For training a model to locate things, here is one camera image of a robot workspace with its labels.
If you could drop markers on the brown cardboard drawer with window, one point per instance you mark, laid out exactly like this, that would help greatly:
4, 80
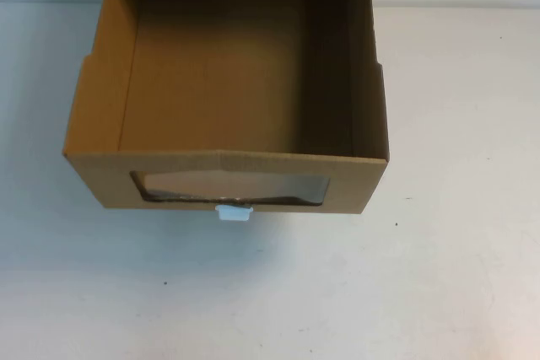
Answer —
236, 115

